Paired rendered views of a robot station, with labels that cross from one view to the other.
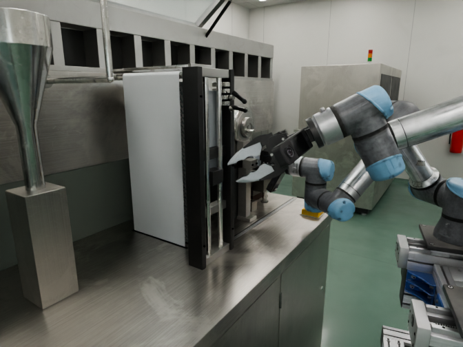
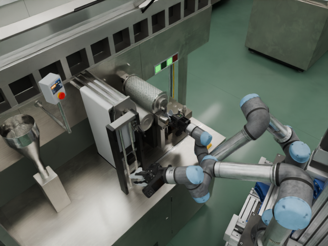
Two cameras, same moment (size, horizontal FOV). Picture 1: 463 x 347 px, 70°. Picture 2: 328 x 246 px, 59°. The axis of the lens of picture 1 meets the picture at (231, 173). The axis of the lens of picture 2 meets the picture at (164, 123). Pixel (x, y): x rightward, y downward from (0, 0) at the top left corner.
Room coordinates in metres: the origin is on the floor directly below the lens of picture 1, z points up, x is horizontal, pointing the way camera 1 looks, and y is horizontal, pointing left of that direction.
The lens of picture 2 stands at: (0.02, -0.32, 2.36)
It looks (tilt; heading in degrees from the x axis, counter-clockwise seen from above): 45 degrees down; 12
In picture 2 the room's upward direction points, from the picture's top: 2 degrees counter-clockwise
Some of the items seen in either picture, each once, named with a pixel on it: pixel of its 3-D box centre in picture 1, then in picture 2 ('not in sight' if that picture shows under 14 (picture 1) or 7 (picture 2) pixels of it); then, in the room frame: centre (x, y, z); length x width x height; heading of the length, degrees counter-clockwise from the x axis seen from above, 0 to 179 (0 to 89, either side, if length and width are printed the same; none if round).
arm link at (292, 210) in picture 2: not in sight; (278, 229); (0.61, -0.67, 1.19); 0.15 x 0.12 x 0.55; 165
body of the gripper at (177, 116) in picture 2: (276, 161); (181, 122); (1.24, -0.17, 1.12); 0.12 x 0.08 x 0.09; 56
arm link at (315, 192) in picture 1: (317, 197); (200, 149); (1.14, -0.31, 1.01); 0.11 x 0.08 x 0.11; 18
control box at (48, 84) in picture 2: not in sight; (54, 89); (0.82, 0.28, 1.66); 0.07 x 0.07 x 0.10; 75
